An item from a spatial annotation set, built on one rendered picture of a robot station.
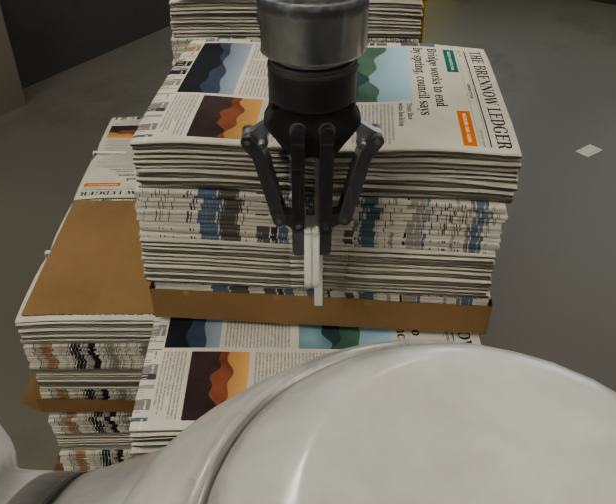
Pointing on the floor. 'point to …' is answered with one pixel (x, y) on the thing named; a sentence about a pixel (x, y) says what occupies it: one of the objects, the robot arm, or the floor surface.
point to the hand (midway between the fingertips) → (311, 251)
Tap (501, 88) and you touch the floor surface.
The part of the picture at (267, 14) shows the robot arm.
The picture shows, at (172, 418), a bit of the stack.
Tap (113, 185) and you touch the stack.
